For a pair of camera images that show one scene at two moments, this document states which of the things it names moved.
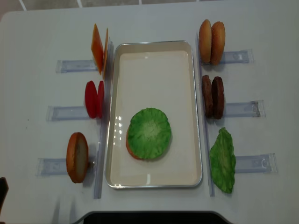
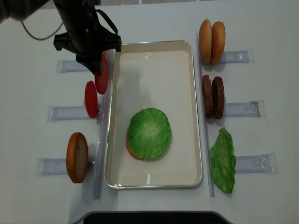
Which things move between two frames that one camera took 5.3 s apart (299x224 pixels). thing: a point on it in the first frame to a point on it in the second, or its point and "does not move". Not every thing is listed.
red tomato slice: [100, 100] to [101, 80]
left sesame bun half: [205, 35] does not move
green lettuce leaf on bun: [149, 133] does not move
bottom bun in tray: [128, 147] does not move
